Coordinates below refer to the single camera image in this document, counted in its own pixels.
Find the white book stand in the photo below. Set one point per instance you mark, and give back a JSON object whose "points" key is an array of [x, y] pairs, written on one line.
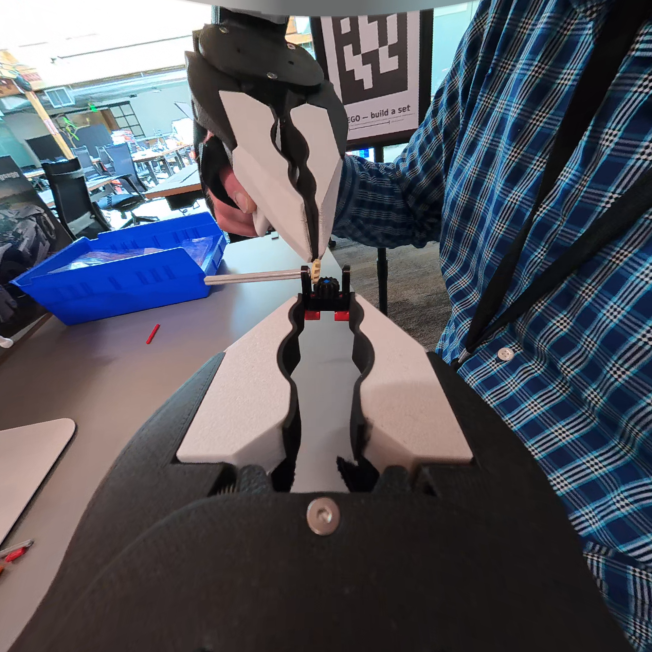
{"points": [[30, 458]]}

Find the red grey lego pin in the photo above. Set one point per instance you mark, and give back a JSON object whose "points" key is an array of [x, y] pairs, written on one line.
{"points": [[16, 552]]}

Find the person's right hand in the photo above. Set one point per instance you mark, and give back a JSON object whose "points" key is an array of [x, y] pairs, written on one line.
{"points": [[237, 203]]}

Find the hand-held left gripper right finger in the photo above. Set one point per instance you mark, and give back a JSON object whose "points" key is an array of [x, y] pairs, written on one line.
{"points": [[412, 407]]}

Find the grey lego axle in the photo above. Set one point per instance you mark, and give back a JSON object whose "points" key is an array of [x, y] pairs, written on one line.
{"points": [[249, 277]]}

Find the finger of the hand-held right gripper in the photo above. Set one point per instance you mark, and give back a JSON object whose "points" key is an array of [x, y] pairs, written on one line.
{"points": [[260, 147], [323, 153]]}

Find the black mesh office chair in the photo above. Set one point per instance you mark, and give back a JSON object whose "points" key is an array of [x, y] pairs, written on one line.
{"points": [[76, 193]]}

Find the dark printed lego box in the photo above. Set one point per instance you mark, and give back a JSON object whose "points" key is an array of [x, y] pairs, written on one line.
{"points": [[20, 229]]}

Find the black lego frame assembly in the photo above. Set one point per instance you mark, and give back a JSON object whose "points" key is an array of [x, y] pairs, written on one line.
{"points": [[326, 305]]}

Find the person's plaid shirt torso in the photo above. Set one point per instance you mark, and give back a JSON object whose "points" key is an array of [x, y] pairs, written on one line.
{"points": [[560, 407]]}

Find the wooden edged office table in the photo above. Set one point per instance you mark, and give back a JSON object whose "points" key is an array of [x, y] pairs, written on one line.
{"points": [[178, 183]]}

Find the thin red lego axle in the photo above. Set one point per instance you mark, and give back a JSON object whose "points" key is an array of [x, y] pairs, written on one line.
{"points": [[153, 333]]}

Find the person's right forearm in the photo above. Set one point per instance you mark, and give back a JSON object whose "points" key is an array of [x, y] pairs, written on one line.
{"points": [[387, 203]]}

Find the blue plastic bin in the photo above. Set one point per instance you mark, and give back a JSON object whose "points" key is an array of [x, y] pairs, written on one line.
{"points": [[102, 295]]}

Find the tan lego gear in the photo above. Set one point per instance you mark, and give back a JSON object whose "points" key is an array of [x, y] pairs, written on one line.
{"points": [[317, 267]]}

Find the clear plastic bags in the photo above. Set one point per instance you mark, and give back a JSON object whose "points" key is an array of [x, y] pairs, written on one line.
{"points": [[127, 254]]}

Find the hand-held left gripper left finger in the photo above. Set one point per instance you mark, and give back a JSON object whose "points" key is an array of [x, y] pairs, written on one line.
{"points": [[239, 407]]}

